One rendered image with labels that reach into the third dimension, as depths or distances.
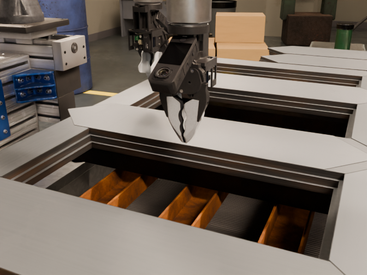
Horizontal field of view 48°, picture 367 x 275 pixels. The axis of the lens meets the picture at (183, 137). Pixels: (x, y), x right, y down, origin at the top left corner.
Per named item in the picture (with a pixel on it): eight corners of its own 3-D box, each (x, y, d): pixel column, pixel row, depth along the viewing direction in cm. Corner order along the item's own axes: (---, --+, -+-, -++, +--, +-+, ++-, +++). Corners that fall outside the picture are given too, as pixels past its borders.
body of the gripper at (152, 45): (128, 53, 108) (125, 4, 103) (143, 47, 115) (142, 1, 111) (153, 55, 105) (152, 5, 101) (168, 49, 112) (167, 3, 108)
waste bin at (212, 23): (230, 48, 650) (231, 3, 623) (198, 46, 667) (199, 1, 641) (238, 43, 694) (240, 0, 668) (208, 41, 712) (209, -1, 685)
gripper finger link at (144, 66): (135, 85, 113) (133, 52, 109) (145, 81, 118) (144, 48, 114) (144, 87, 112) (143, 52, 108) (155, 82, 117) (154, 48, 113)
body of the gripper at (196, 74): (217, 88, 77) (219, 21, 73) (200, 100, 70) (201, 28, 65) (180, 83, 80) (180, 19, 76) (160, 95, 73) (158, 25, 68)
